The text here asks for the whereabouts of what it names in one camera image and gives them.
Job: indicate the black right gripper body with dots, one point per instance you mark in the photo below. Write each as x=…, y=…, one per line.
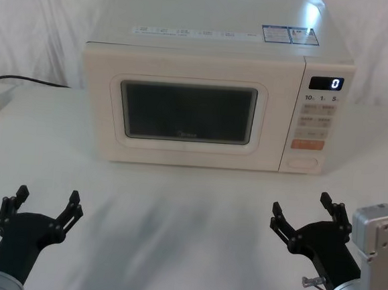
x=330, y=253

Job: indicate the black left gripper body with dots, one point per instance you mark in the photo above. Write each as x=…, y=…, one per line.
x=22, y=239

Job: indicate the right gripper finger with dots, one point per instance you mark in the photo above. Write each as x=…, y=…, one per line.
x=338, y=215
x=281, y=227

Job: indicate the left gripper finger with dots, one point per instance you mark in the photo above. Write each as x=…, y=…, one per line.
x=71, y=214
x=6, y=209

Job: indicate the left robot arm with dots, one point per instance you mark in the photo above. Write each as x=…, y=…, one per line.
x=1, y=281

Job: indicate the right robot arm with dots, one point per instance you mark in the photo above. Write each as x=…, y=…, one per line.
x=377, y=267

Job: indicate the oven control panel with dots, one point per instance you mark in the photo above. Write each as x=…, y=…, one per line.
x=313, y=127

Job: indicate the white table cloth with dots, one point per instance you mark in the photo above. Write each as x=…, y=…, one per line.
x=181, y=224

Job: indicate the blue bordered label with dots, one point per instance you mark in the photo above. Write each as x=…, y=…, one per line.
x=290, y=35

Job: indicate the cream microwave oven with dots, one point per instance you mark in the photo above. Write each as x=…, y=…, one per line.
x=194, y=61

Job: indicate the white curtain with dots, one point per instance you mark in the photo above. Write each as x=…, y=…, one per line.
x=39, y=22

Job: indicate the long white label strip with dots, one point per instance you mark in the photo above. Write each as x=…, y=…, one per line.
x=196, y=33

